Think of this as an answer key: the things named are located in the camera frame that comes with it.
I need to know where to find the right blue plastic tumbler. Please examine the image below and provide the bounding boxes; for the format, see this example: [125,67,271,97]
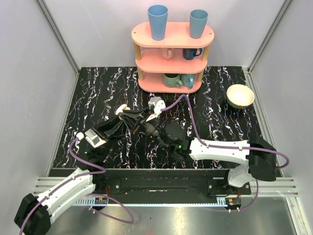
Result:
[189,9,208,39]

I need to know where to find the pink three-tier shelf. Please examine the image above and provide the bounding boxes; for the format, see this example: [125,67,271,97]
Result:
[131,22,215,94]

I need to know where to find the dark blue ceramic mug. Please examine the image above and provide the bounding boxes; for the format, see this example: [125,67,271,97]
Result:
[182,48,203,60]

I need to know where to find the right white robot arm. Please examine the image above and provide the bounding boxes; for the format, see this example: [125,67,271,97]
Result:
[116,108,276,194]

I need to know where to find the pink ceramic mug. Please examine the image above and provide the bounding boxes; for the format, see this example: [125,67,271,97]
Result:
[160,48,175,60]

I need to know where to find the left blue plastic tumbler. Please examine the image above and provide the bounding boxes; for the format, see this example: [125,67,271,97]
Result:
[148,4,168,41]

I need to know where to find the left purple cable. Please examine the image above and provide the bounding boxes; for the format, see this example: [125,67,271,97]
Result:
[19,132,135,235]

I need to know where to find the white earbud charging case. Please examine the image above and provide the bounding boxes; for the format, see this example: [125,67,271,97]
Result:
[115,104,130,120]

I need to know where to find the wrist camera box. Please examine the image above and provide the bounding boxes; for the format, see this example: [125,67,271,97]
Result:
[147,96,166,121]
[85,129,106,148]

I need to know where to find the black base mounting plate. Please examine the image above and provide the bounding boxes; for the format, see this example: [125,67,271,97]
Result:
[99,169,251,196]

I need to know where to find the aluminium frame post left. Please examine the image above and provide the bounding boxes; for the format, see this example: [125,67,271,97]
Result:
[35,0,80,74]

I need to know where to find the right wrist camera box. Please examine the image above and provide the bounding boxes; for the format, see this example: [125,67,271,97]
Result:
[147,96,166,121]

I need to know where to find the purple cable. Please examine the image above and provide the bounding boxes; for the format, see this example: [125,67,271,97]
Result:
[19,132,135,235]
[162,94,291,212]

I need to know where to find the light blue butterfly mug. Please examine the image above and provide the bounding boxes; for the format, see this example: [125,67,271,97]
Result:
[180,74,195,89]

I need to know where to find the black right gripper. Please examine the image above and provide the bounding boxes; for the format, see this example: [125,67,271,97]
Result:
[119,106,169,150]

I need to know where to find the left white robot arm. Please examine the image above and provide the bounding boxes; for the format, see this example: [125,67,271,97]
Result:
[14,117,127,235]

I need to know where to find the aluminium frame post right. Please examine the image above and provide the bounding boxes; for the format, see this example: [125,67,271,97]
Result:
[246,0,294,74]

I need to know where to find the blue plastic tumbler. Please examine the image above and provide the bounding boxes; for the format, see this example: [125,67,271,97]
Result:
[189,9,208,39]
[148,4,168,41]

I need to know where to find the aluminium frame post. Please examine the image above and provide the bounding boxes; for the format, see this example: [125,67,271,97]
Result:
[35,0,80,74]
[246,0,294,74]

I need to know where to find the teal glazed ceramic mug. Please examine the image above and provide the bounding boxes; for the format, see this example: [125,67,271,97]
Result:
[162,73,183,88]

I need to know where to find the cream ceramic bowl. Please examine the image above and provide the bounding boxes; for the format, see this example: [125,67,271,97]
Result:
[226,84,255,109]

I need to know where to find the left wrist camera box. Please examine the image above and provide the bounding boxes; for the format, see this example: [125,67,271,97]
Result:
[85,129,106,148]

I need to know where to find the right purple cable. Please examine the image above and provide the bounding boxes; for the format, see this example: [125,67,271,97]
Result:
[162,94,291,212]

